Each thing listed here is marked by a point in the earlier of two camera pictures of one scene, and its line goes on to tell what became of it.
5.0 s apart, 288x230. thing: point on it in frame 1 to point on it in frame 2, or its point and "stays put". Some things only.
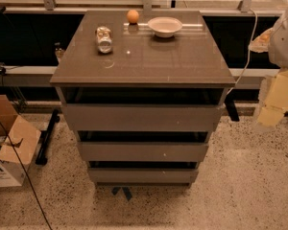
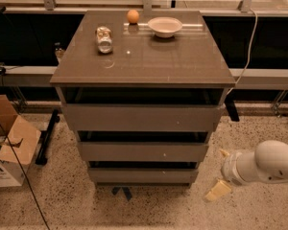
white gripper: x=284 y=45 to x=228 y=169
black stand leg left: x=46 y=139 stays put
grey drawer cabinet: x=142 y=93 stays put
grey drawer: x=144 y=175 stays put
